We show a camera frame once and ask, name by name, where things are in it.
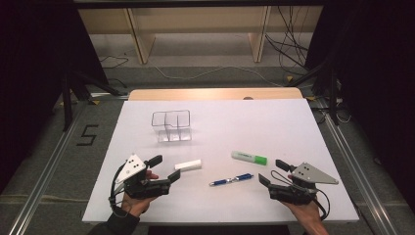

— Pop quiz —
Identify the aluminium floor rail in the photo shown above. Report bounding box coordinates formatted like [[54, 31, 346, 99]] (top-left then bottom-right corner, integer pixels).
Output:
[[316, 100, 398, 235], [8, 97, 92, 235]]

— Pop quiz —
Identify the bundle of black cables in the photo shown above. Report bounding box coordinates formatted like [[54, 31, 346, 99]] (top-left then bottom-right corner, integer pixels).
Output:
[[263, 5, 311, 76]]

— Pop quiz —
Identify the right hand-held gripper cable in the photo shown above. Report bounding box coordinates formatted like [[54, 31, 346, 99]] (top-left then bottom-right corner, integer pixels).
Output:
[[269, 169, 331, 221]]

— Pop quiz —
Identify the beige floor cable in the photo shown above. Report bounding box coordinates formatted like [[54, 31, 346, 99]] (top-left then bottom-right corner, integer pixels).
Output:
[[0, 194, 91, 204]]

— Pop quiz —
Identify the clear plastic desk organizer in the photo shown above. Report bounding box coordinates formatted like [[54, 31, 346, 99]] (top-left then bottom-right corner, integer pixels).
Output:
[[151, 109, 193, 144]]

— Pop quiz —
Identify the dark curtain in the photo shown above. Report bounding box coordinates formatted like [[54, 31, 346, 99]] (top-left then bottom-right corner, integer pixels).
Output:
[[305, 0, 415, 213], [0, 0, 110, 194]]

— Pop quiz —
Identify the hand-held gripper cable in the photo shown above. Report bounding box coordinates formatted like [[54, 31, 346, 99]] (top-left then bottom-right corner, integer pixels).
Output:
[[269, 169, 331, 221], [108, 162, 130, 219]]

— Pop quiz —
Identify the thin black floor cable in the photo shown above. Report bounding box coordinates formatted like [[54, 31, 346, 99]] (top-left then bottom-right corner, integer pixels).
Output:
[[99, 55, 130, 70]]

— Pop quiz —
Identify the black metal bar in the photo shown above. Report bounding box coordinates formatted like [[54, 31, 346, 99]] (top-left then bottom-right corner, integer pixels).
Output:
[[72, 0, 327, 9]]

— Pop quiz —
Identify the black metal stand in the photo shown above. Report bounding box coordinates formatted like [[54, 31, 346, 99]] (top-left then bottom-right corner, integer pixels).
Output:
[[288, 58, 341, 126], [62, 70, 130, 131]]

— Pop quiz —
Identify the green highlighter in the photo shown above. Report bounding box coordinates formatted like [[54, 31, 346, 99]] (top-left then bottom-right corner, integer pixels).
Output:
[[231, 150, 268, 166]]

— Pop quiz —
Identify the white floor cable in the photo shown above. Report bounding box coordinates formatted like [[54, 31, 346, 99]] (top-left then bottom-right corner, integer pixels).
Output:
[[148, 60, 285, 88]]

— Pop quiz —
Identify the white cylindrical eraser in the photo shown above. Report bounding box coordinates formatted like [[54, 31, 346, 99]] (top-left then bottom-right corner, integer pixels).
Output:
[[174, 159, 203, 172]]

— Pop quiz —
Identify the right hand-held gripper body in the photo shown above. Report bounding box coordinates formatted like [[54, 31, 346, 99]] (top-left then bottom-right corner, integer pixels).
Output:
[[267, 162, 340, 207]]

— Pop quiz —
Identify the light wooden shelf unit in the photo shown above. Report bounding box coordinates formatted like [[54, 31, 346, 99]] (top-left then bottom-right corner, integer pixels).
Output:
[[77, 5, 324, 65]]

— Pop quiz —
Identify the person's right hand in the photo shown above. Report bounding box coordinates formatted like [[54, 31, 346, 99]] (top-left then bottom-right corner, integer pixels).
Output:
[[282, 199, 327, 228]]

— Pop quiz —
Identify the person's left hand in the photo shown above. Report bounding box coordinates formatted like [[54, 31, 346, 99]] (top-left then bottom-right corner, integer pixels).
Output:
[[120, 169, 161, 218]]

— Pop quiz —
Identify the white board sheet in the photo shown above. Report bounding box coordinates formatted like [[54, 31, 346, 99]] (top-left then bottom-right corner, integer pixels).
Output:
[[81, 98, 360, 225]]

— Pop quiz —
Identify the left hand-held gripper cable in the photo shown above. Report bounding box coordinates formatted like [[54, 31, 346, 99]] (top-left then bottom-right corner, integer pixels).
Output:
[[108, 162, 130, 219]]

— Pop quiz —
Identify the blue ballpoint pen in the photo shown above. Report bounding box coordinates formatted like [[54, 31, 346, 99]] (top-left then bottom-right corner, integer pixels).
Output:
[[208, 172, 254, 187]]

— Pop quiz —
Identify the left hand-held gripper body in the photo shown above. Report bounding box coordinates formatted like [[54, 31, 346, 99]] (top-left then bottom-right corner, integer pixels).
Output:
[[115, 154, 173, 200]]

